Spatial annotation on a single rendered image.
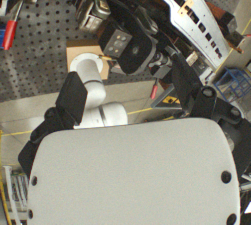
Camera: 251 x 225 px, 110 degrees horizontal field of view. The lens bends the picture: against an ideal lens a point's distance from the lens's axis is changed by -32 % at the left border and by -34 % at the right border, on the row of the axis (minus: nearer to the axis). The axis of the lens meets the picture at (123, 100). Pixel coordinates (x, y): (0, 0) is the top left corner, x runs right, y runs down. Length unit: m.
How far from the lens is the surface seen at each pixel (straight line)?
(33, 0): 0.34
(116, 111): 0.46
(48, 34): 0.75
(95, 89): 0.55
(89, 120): 0.47
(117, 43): 0.32
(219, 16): 0.85
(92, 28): 0.34
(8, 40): 0.28
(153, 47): 0.29
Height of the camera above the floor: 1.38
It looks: 31 degrees down
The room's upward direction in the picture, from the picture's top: 156 degrees clockwise
